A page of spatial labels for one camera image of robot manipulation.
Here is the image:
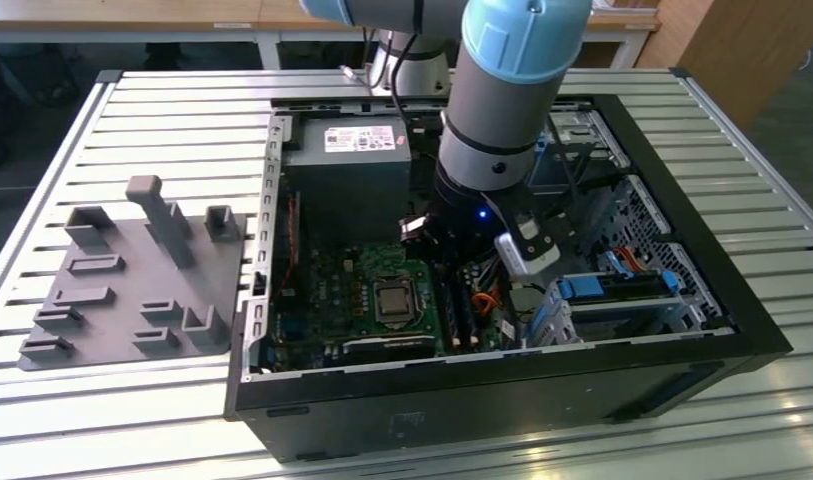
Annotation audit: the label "low metal disk cage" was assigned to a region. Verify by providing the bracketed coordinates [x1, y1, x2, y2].
[524, 272, 712, 349]

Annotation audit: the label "metal socket cover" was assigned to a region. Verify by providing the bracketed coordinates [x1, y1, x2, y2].
[370, 276, 420, 327]

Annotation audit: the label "white power supply label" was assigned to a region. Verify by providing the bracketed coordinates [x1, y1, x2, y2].
[322, 124, 408, 154]

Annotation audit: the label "brown wooden cabinet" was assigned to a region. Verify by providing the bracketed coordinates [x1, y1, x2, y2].
[636, 0, 813, 129]

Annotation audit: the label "thin red wire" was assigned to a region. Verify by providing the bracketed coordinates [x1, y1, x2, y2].
[277, 189, 302, 297]

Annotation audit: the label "grey parts rack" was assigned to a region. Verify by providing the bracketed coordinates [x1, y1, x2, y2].
[17, 174, 249, 372]

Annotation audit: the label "silver CPU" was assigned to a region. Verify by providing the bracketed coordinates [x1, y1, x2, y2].
[377, 287, 412, 315]

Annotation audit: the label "grey power supply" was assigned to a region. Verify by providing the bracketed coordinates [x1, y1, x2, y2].
[286, 115, 414, 244]

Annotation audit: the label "tall metal drive cage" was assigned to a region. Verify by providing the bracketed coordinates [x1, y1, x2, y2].
[529, 107, 633, 221]

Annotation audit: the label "blue disk carrier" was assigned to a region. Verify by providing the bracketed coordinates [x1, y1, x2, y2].
[557, 272, 680, 302]

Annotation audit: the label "small dark box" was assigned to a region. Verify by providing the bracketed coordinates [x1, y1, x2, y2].
[509, 287, 548, 316]

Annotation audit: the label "orange wire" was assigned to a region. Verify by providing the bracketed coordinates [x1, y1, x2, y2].
[472, 293, 508, 318]

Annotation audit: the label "black cable bundle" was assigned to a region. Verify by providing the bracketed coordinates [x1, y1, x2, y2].
[545, 172, 632, 241]

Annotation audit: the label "green motherboard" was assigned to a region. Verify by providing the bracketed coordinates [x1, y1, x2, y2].
[265, 242, 514, 371]

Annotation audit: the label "red and blue wires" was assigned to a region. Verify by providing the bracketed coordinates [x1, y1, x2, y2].
[605, 246, 656, 277]

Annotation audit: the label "black PC case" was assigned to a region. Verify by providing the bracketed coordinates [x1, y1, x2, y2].
[222, 92, 796, 464]

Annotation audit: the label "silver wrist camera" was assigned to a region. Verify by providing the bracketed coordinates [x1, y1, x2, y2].
[493, 209, 562, 277]

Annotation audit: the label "mixed colour power wires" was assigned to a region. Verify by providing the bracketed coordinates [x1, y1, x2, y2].
[476, 259, 509, 297]

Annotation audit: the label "wooden desk white frame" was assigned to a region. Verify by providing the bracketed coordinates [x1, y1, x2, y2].
[0, 0, 661, 70]

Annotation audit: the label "black cable silver plug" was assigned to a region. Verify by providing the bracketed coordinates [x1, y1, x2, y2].
[341, 27, 381, 94]

